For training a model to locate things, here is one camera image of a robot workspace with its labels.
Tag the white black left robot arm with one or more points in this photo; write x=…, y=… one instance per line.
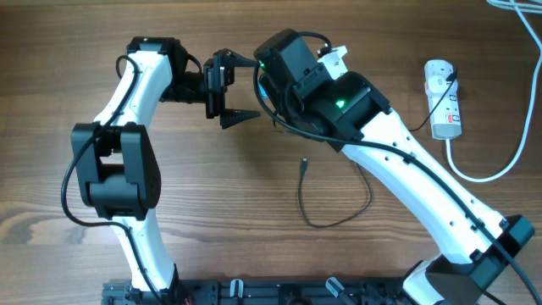
x=114, y=180

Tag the white charger adapter plug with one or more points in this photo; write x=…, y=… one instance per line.
x=440, y=85

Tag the smartphone with light screen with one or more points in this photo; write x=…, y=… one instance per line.
x=262, y=91

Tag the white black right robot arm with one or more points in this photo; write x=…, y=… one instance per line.
x=314, y=95

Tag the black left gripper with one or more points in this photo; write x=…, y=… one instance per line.
x=214, y=91

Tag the white power strip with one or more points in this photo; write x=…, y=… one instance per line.
x=444, y=112

